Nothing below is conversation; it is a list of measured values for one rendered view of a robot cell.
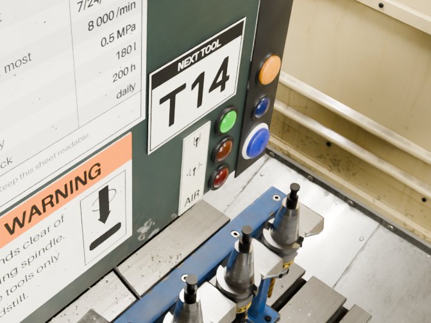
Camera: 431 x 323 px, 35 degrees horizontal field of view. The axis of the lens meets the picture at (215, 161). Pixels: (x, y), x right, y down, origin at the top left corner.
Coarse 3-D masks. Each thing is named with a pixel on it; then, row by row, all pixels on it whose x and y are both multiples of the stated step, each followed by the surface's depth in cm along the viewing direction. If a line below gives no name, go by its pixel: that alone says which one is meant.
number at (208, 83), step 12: (216, 60) 48; (228, 60) 50; (192, 72) 47; (204, 72) 48; (216, 72) 49; (228, 72) 51; (192, 84) 47; (204, 84) 49; (216, 84) 50; (228, 84) 52; (192, 96) 48; (204, 96) 50; (216, 96) 51; (192, 108) 49; (204, 108) 51
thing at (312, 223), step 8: (304, 208) 109; (304, 216) 107; (312, 216) 108; (320, 216) 108; (304, 224) 106; (312, 224) 106; (320, 224) 106; (304, 232) 105; (312, 232) 105; (320, 232) 106
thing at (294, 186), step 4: (292, 184) 96; (296, 184) 96; (292, 188) 96; (296, 188) 96; (292, 192) 96; (296, 192) 96; (288, 196) 97; (292, 196) 97; (296, 196) 98; (288, 200) 97; (292, 200) 97; (296, 200) 97; (288, 204) 98; (292, 204) 97; (296, 204) 98
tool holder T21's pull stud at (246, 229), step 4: (244, 228) 90; (248, 228) 90; (252, 228) 90; (244, 232) 89; (248, 232) 89; (252, 232) 90; (240, 236) 91; (244, 236) 90; (248, 236) 90; (240, 240) 91; (244, 240) 90; (248, 240) 91; (240, 244) 91; (244, 244) 90; (248, 244) 91; (240, 248) 91; (244, 248) 91; (248, 248) 91
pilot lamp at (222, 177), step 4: (220, 172) 58; (224, 172) 58; (228, 172) 59; (220, 176) 58; (224, 176) 58; (216, 180) 58; (220, 180) 58; (224, 180) 59; (216, 184) 58; (220, 184) 59
